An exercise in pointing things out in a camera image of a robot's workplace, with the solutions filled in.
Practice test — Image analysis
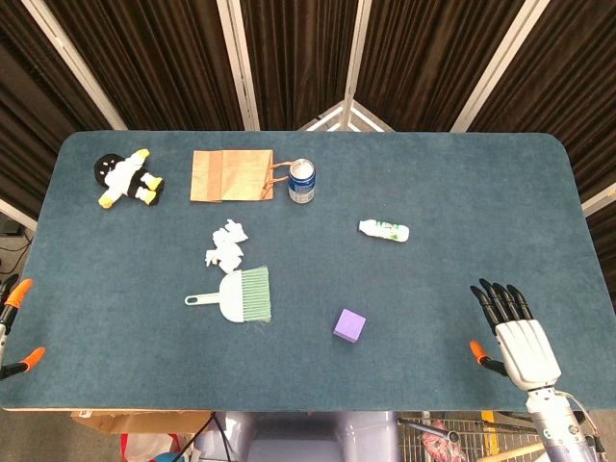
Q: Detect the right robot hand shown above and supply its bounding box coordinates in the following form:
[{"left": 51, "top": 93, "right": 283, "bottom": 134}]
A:
[{"left": 469, "top": 277, "right": 563, "bottom": 392}]

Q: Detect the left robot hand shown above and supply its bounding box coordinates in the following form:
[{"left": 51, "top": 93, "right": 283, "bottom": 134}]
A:
[{"left": 0, "top": 276, "right": 47, "bottom": 381}]

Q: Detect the white paper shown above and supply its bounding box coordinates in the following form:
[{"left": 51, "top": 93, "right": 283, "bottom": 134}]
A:
[
  {"left": 211, "top": 218, "right": 250, "bottom": 249},
  {"left": 204, "top": 240, "right": 244, "bottom": 273}
]

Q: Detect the wooden stick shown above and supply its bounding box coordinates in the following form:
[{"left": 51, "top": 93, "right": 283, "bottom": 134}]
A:
[{"left": 495, "top": 442, "right": 549, "bottom": 462}]

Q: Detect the red patterned bag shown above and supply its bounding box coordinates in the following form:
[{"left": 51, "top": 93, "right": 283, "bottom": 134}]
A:
[{"left": 417, "top": 419, "right": 467, "bottom": 462}]

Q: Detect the teal felt table cover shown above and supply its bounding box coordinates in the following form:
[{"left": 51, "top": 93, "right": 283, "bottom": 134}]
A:
[{"left": 0, "top": 130, "right": 616, "bottom": 414}]

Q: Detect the penguin plush toy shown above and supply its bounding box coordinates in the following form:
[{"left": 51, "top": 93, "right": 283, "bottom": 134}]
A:
[{"left": 93, "top": 148, "right": 166, "bottom": 209}]

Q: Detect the cardboard box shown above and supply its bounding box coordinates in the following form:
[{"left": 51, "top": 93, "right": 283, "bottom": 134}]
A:
[{"left": 70, "top": 409, "right": 213, "bottom": 436}]

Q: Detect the brown pleated curtain panel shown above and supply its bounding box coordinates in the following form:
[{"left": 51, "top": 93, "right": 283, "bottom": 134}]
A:
[
  {"left": 0, "top": 0, "right": 115, "bottom": 218},
  {"left": 45, "top": 0, "right": 244, "bottom": 131},
  {"left": 240, "top": 0, "right": 360, "bottom": 131},
  {"left": 358, "top": 0, "right": 524, "bottom": 132},
  {"left": 469, "top": 0, "right": 616, "bottom": 251}
]

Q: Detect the purple cube block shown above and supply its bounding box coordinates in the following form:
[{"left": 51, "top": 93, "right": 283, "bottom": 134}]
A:
[{"left": 333, "top": 308, "right": 368, "bottom": 344}]

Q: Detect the white plastic drink bottle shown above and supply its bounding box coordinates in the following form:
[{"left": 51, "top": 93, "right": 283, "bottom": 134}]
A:
[{"left": 358, "top": 218, "right": 411, "bottom": 243}]

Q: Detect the red and white plastic bag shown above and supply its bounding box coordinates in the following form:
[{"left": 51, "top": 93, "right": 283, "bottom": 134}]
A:
[{"left": 119, "top": 431, "right": 193, "bottom": 462}]

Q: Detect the black tripod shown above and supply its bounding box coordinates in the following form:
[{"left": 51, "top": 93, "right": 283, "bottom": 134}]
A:
[{"left": 180, "top": 411, "right": 237, "bottom": 462}]

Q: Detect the brown paper bag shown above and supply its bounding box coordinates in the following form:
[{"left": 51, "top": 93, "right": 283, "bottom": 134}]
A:
[{"left": 190, "top": 149, "right": 293, "bottom": 203}]

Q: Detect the lavender robot torso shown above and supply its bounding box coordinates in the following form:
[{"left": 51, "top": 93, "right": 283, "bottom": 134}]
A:
[{"left": 194, "top": 411, "right": 398, "bottom": 462}]

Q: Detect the blue soda can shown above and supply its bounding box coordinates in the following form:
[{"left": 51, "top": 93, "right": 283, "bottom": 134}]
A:
[{"left": 287, "top": 158, "right": 318, "bottom": 205}]

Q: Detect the white partition frame post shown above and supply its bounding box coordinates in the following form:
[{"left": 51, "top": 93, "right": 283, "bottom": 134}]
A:
[
  {"left": 449, "top": 0, "right": 548, "bottom": 134},
  {"left": 342, "top": 0, "right": 372, "bottom": 131},
  {"left": 580, "top": 182, "right": 616, "bottom": 217},
  {"left": 216, "top": 0, "right": 262, "bottom": 131},
  {"left": 19, "top": 0, "right": 129, "bottom": 132},
  {"left": 0, "top": 196, "right": 39, "bottom": 233}
]

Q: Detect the metal wire cart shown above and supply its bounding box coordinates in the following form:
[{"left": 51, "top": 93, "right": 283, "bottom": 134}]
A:
[{"left": 397, "top": 411, "right": 548, "bottom": 462}]

